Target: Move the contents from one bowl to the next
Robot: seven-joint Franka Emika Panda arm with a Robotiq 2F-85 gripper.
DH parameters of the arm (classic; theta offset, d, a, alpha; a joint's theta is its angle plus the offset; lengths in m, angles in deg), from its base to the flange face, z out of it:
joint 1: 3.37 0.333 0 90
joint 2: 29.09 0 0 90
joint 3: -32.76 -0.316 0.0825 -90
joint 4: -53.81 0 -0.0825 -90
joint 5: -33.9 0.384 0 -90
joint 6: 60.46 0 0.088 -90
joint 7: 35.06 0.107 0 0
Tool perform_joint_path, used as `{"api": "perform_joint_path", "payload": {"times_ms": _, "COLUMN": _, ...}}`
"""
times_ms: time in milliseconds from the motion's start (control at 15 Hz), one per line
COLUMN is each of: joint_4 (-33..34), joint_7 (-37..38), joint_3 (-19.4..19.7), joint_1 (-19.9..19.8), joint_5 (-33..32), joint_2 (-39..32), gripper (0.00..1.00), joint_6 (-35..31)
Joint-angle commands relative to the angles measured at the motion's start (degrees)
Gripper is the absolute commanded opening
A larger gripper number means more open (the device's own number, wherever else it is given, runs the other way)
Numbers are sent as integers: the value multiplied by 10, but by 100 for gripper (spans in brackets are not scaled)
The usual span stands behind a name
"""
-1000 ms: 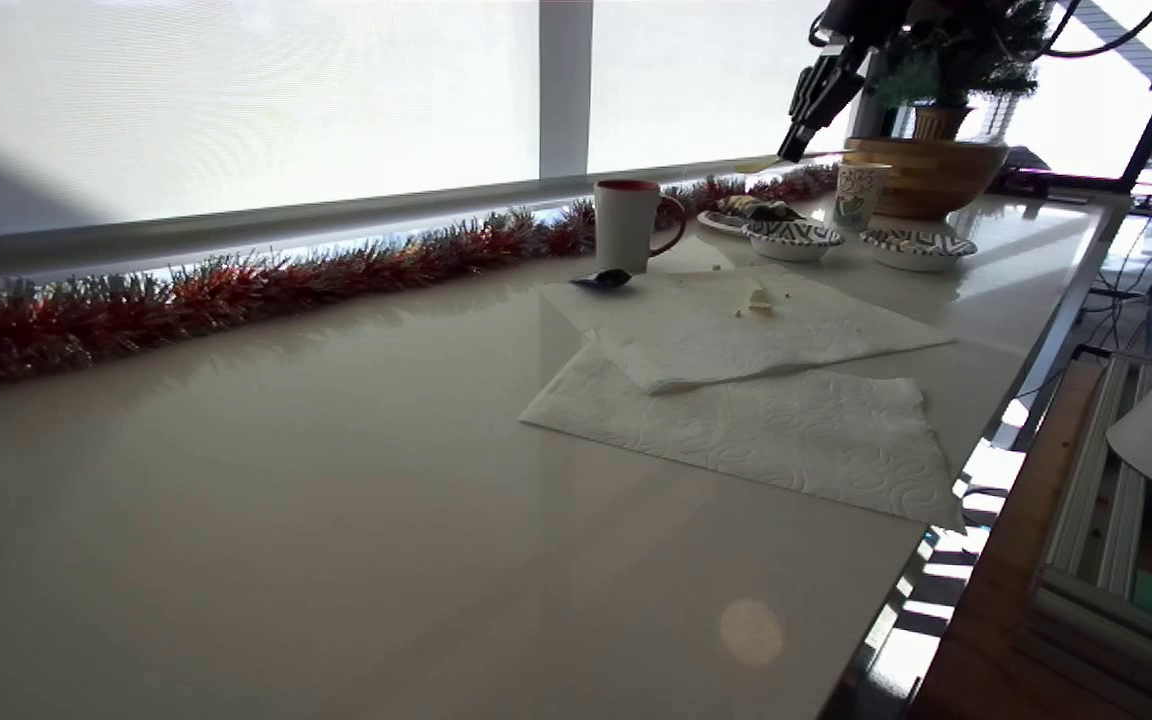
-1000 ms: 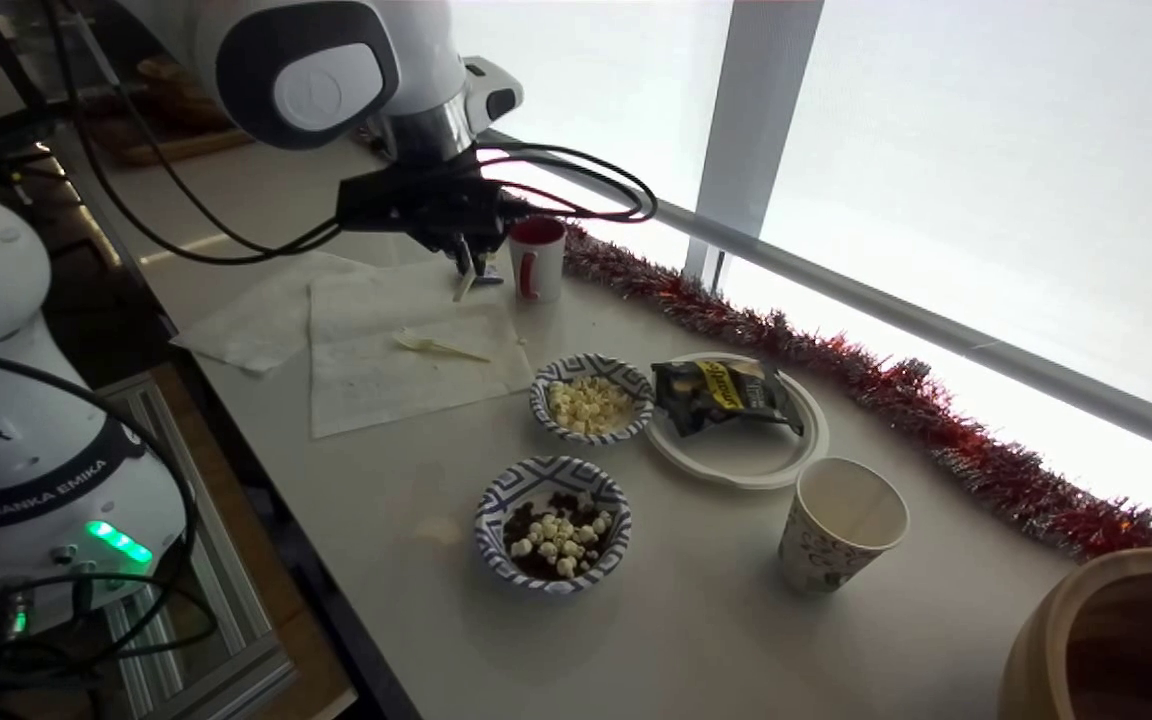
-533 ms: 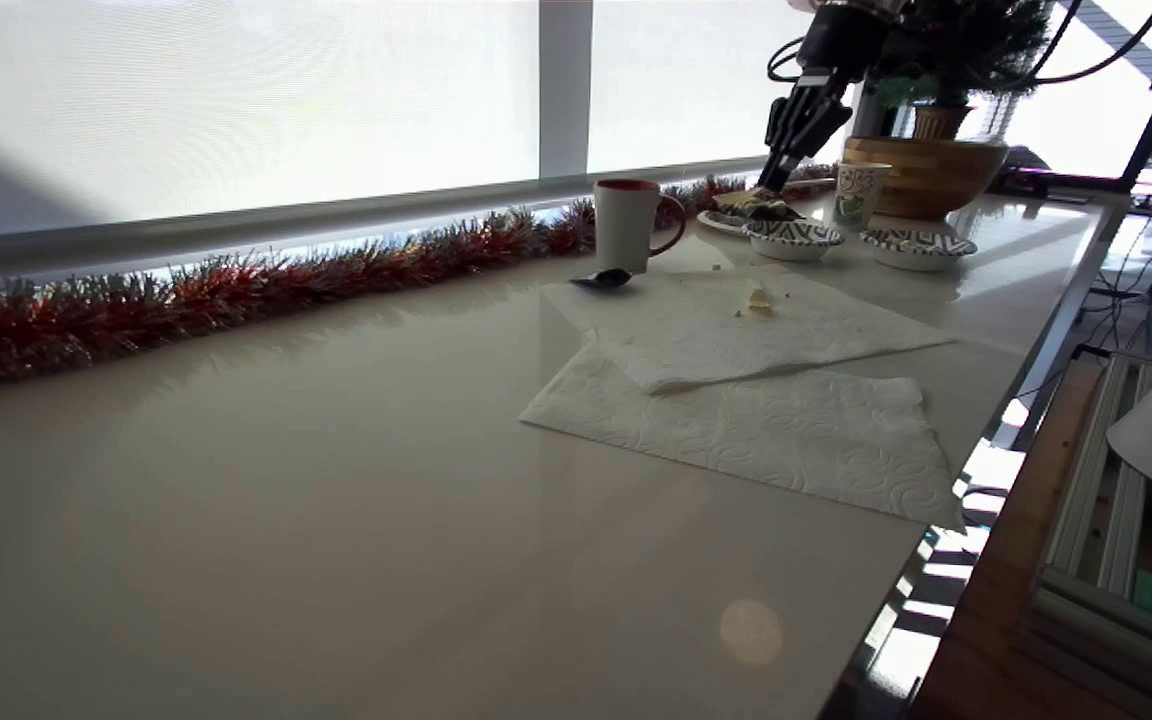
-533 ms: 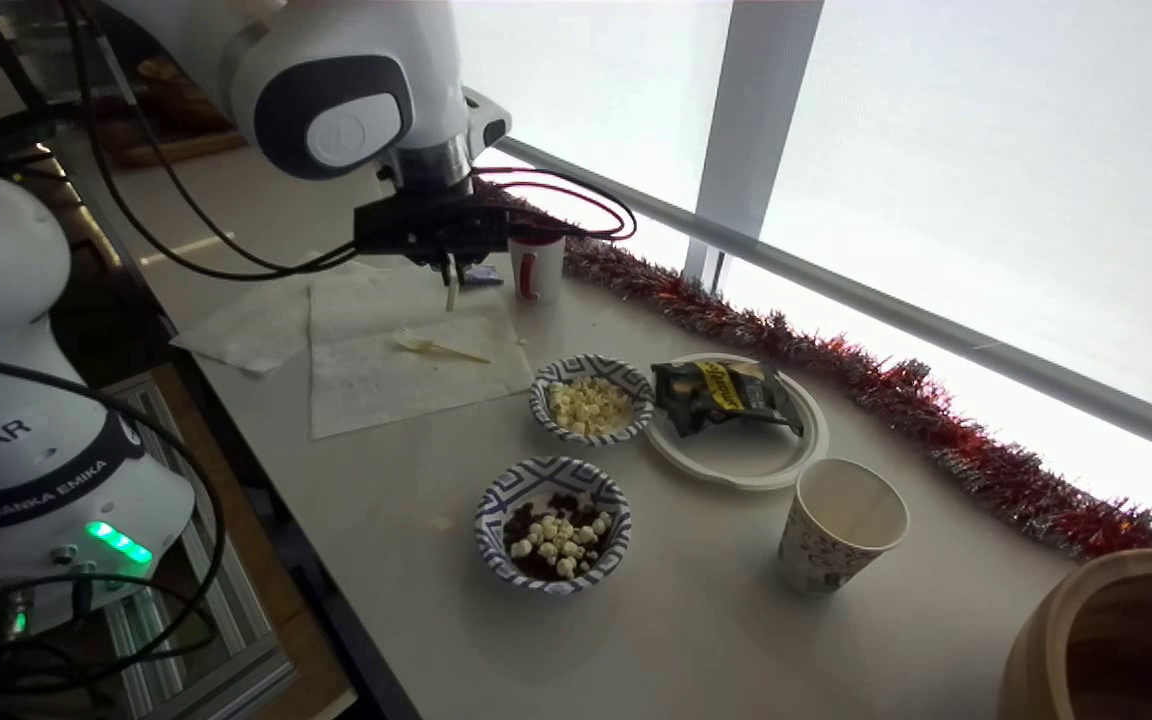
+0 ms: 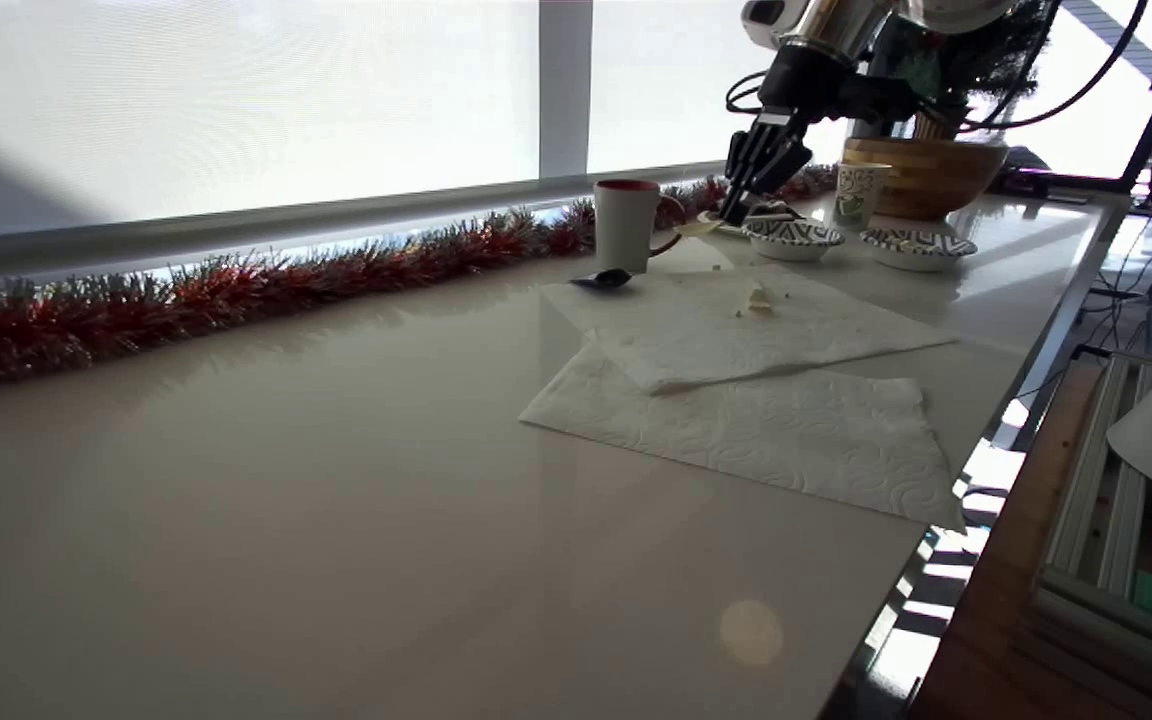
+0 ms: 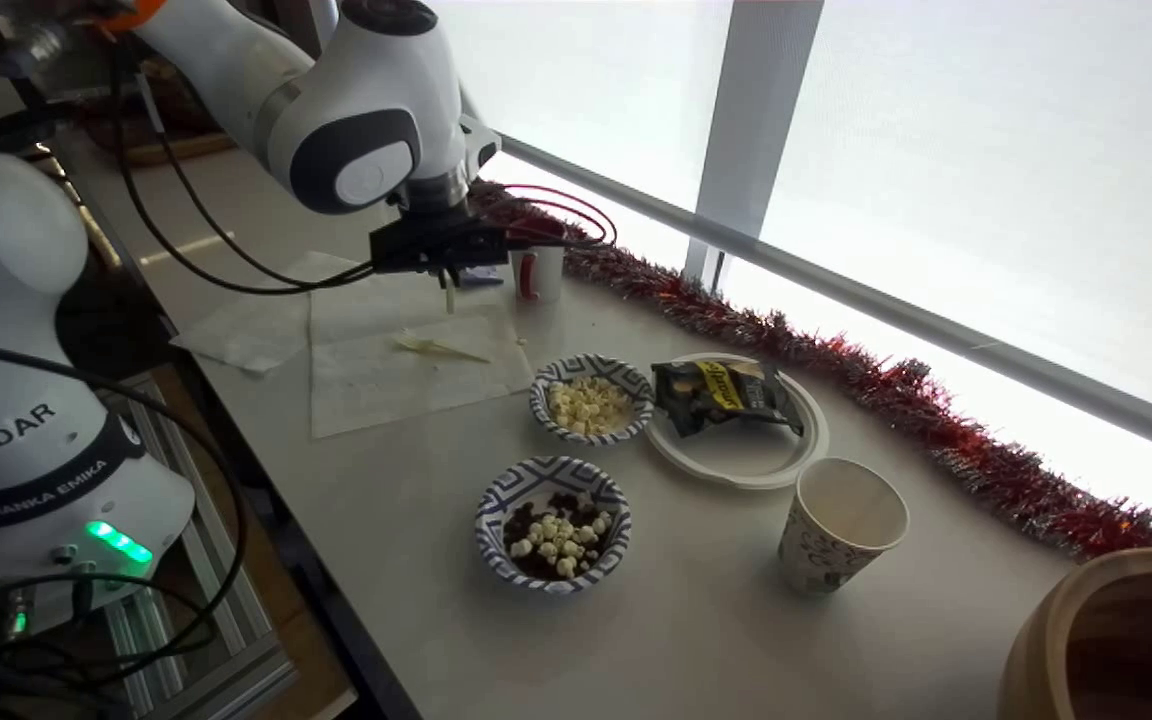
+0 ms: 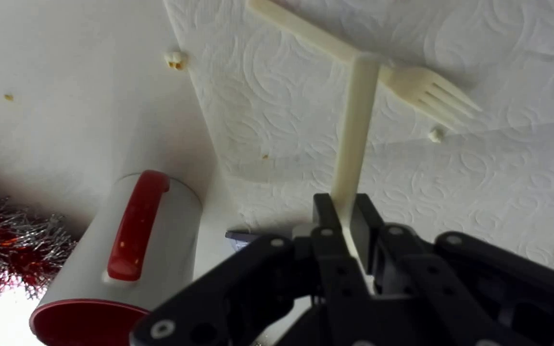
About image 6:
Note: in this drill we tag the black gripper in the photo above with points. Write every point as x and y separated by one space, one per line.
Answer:
437 245

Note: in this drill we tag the blue patterned paper bowl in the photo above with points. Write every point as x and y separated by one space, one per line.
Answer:
493 521
547 401

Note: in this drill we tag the cream plastic stick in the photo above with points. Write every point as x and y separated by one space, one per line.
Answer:
437 350

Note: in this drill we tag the white mug red inside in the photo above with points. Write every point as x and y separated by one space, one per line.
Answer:
547 274

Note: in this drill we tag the popcorn pile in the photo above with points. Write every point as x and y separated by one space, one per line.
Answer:
559 536
589 407

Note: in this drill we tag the pale strip of tape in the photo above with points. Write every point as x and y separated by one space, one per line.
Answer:
190 250

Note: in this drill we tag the dark snack bag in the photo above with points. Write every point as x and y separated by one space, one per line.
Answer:
719 392

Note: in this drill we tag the grey window mullion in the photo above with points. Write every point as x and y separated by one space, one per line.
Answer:
750 134

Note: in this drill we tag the dark brown snack pieces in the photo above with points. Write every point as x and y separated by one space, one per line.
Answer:
529 565

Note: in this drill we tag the white round plate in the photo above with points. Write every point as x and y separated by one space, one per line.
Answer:
739 463

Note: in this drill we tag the red silver tinsel garland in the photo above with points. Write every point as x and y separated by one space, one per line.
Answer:
868 383

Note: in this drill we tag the patterned paper cup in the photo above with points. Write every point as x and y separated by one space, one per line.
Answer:
820 541

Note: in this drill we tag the round wooden container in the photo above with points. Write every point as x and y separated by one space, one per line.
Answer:
1040 643

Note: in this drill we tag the aluminium frame rails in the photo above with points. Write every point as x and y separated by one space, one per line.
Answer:
222 624

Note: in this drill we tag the grey window rail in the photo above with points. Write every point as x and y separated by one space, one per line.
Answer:
868 302

